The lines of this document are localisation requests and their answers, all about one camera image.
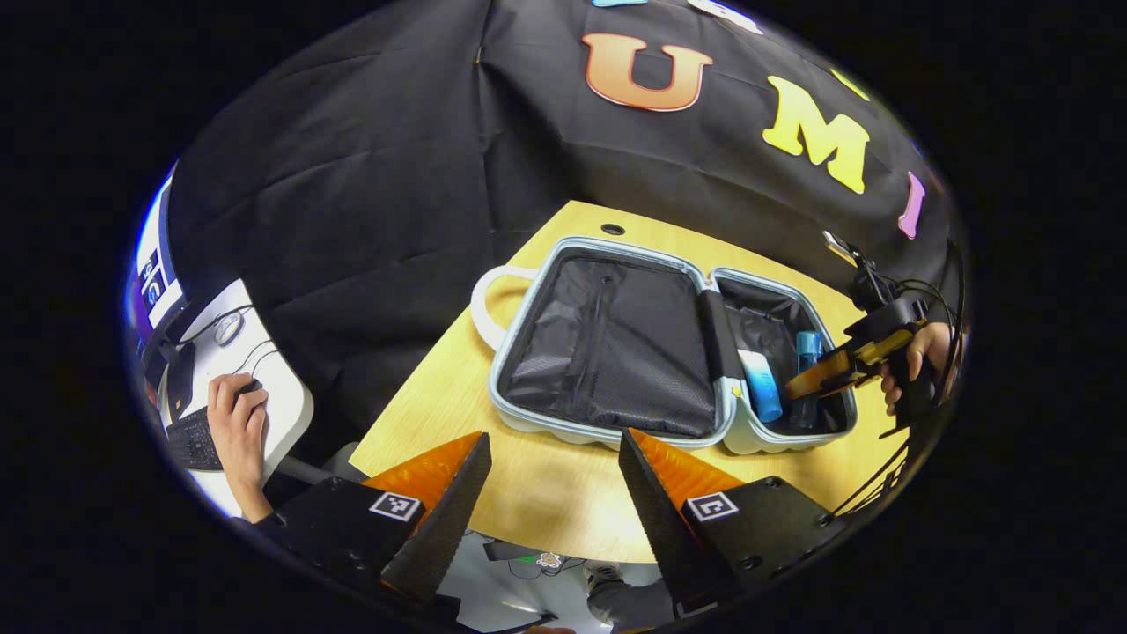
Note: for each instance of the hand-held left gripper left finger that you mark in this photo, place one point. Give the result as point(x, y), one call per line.
point(449, 519)

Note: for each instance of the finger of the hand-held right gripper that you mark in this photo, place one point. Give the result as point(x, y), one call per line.
point(819, 374)

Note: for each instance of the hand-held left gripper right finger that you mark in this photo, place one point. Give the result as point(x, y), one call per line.
point(656, 519)

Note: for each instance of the teal skincare bottle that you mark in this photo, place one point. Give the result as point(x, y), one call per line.
point(806, 361)

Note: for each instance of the small blue skincare tube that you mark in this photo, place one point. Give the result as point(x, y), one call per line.
point(762, 392)

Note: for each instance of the light blue suitcase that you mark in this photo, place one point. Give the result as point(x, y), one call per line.
point(616, 352)

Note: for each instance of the black floor device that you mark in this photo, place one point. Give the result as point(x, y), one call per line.
point(506, 552)

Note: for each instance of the person's leg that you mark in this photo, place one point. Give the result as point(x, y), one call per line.
point(629, 603)

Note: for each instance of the white desk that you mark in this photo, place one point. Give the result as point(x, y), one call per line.
point(282, 414)

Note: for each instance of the black computer mouse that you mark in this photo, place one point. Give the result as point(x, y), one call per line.
point(249, 387)

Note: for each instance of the black keyboard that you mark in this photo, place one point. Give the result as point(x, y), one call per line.
point(195, 438)

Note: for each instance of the white computer mouse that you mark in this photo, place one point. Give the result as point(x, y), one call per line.
point(228, 328)

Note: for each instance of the black backdrop cloth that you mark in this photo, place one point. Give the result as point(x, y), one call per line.
point(396, 176)

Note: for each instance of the computer monitor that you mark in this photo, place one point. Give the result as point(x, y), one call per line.
point(158, 282)

